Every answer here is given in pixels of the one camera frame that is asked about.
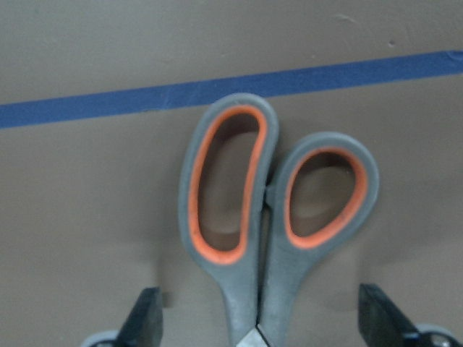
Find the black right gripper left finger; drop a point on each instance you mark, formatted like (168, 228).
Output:
(144, 324)

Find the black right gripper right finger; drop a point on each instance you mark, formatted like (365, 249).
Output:
(382, 323)

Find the grey orange scissors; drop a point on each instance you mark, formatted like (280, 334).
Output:
(259, 279)

